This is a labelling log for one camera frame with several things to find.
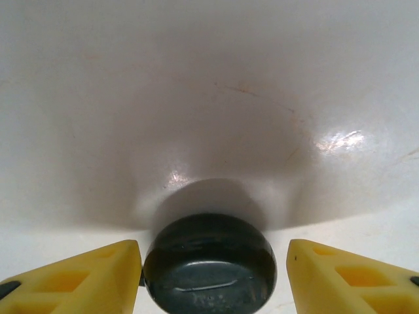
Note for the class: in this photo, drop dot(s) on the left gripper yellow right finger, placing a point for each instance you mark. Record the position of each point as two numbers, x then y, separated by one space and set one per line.
343 288

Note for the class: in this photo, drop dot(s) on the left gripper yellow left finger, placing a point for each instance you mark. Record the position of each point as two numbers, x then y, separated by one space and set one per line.
82 288

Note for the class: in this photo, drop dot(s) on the black round charging case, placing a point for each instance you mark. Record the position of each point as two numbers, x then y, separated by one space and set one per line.
209 261

